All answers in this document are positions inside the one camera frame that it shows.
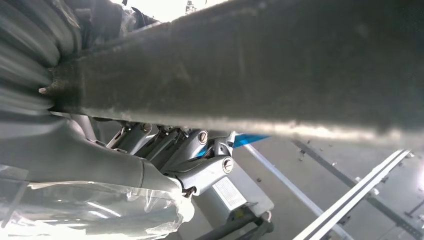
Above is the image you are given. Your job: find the grey box with label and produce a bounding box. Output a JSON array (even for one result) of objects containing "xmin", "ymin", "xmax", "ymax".
[{"xmin": 193, "ymin": 158, "xmax": 276, "ymax": 240}]

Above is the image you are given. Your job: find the thin white ceiling bar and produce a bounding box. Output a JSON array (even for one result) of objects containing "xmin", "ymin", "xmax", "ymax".
[{"xmin": 243, "ymin": 144, "xmax": 355, "ymax": 240}]

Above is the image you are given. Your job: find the dark ceiling track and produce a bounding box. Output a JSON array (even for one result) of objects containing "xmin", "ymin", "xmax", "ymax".
[{"xmin": 291, "ymin": 139, "xmax": 424, "ymax": 239}]

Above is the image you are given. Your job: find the white ceiling rail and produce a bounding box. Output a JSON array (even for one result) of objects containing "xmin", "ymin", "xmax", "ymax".
[{"xmin": 293, "ymin": 149, "xmax": 415, "ymax": 240}]

